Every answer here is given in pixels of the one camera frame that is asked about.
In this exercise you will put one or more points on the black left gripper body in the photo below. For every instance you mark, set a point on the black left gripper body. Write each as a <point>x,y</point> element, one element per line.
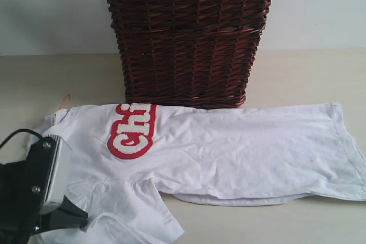
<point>20,202</point>

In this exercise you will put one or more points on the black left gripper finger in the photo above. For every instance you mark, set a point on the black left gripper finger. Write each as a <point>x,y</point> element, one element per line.
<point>66,216</point>
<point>49,160</point>

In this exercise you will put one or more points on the white t-shirt red lettering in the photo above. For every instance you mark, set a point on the white t-shirt red lettering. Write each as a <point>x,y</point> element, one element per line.
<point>124,156</point>

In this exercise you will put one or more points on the dark brown wicker basket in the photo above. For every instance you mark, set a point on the dark brown wicker basket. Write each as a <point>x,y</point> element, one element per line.
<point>196,53</point>

